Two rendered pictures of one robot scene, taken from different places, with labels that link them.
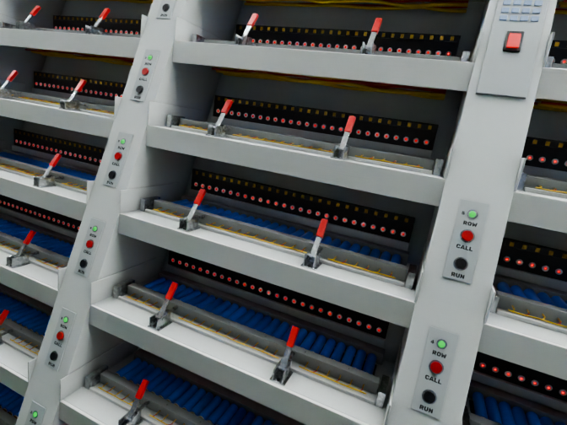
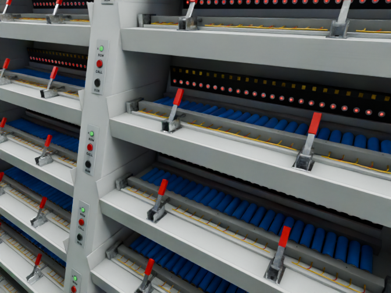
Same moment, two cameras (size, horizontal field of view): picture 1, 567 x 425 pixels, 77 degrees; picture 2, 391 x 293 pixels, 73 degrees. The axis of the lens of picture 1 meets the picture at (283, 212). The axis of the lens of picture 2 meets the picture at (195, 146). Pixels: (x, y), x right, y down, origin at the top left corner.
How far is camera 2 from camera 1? 20 cm
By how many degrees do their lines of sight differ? 17
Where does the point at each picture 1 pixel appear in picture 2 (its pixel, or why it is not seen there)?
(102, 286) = (106, 182)
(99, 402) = (118, 272)
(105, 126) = (85, 35)
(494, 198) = not seen: outside the picture
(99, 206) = (92, 113)
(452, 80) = not seen: outside the picture
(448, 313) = not seen: outside the picture
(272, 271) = (260, 172)
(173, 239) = (158, 141)
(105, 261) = (104, 162)
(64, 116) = (52, 31)
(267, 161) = (245, 52)
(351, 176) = (355, 59)
